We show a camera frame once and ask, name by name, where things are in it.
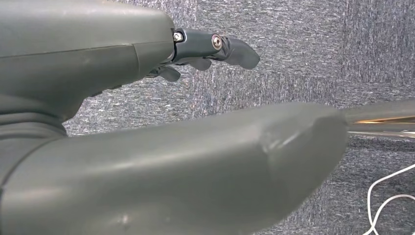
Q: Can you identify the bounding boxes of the stainless steel workbench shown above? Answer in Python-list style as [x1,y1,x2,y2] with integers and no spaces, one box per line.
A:
[340,98,415,141]

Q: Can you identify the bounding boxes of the white power cord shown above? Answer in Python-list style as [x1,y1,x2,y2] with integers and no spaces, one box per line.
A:
[362,164,415,235]

